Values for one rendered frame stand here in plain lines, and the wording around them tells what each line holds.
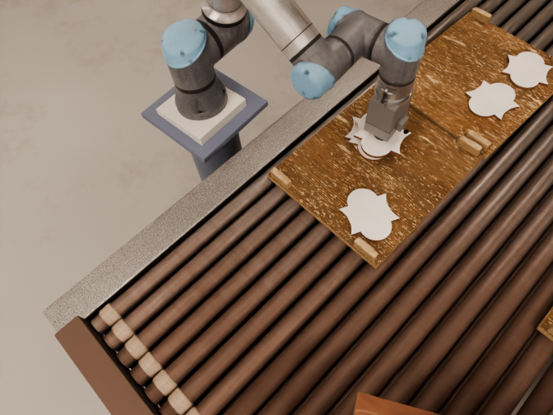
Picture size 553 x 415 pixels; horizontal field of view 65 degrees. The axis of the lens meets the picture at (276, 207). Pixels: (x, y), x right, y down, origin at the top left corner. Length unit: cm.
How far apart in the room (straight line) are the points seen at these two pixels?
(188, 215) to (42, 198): 150
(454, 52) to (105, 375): 122
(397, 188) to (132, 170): 160
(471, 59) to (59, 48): 251
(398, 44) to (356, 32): 9
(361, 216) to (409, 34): 40
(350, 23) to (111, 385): 84
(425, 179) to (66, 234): 174
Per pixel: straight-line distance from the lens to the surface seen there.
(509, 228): 114
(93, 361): 100
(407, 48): 88
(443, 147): 119
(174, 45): 117
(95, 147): 257
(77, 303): 110
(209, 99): 125
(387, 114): 99
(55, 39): 331
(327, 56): 85
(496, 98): 132
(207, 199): 110
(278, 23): 85
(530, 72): 142
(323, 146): 114
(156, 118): 136
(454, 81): 134
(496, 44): 149
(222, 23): 120
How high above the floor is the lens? 185
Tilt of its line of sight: 61 degrees down
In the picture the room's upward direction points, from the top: 7 degrees counter-clockwise
